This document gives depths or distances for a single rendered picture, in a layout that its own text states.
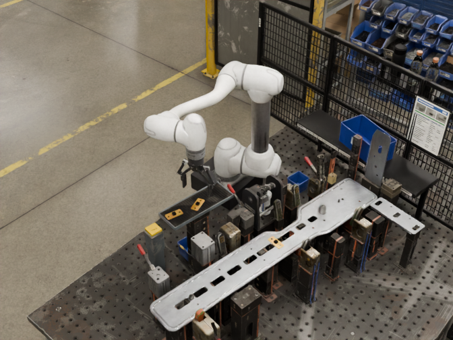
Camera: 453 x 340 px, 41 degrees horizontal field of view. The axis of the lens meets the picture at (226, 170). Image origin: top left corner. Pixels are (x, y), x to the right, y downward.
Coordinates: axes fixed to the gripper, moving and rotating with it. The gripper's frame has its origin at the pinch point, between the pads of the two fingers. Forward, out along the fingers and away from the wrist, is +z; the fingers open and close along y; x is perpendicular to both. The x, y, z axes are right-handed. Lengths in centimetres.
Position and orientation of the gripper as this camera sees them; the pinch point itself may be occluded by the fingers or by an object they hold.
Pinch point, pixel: (197, 188)
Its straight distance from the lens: 288.5
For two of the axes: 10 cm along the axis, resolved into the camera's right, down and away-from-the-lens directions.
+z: 0.0, 7.7, 6.4
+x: 4.2, -5.8, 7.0
